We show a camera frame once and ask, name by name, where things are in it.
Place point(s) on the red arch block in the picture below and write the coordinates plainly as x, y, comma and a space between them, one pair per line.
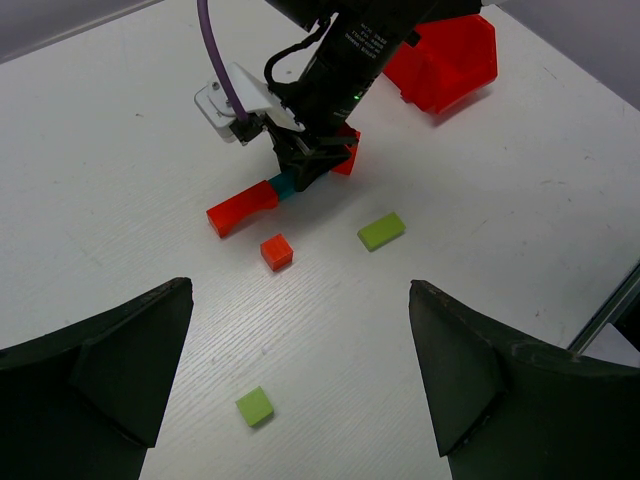
228, 214

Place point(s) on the green flat rectangular block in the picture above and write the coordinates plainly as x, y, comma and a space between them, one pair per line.
381, 231

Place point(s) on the small red cube block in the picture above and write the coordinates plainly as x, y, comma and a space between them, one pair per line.
277, 252

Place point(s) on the teal long block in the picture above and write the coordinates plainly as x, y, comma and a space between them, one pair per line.
284, 185

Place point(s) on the aluminium table frame rail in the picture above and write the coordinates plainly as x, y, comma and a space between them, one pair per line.
619, 303

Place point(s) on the red plastic bin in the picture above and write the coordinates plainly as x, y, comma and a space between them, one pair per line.
450, 60

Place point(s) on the small green cube block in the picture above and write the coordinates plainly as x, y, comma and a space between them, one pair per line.
255, 407

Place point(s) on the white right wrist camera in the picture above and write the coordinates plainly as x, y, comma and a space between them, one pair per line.
258, 102

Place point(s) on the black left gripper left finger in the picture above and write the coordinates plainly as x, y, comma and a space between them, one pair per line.
88, 401

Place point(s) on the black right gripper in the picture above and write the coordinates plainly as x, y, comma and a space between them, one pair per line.
354, 47

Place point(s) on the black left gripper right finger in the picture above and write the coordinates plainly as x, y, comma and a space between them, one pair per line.
505, 405

